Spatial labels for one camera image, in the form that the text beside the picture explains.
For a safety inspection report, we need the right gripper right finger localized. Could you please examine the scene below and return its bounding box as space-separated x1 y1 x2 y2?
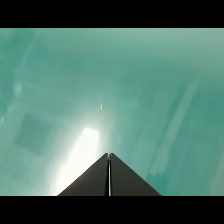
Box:
109 152 162 197

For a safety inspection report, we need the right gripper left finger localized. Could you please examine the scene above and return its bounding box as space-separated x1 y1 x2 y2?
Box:
57 152 109 197

